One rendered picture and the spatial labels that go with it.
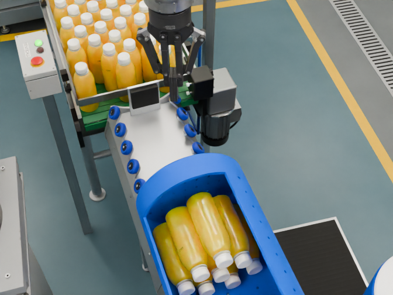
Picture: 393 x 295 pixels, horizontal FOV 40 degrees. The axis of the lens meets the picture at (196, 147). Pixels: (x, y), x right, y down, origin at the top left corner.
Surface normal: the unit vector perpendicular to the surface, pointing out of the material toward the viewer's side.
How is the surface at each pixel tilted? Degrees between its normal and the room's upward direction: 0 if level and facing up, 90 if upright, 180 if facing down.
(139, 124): 0
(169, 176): 25
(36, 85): 90
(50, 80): 90
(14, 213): 5
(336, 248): 0
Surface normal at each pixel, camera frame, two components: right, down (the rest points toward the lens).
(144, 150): 0.00, -0.62
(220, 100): 0.33, 0.74
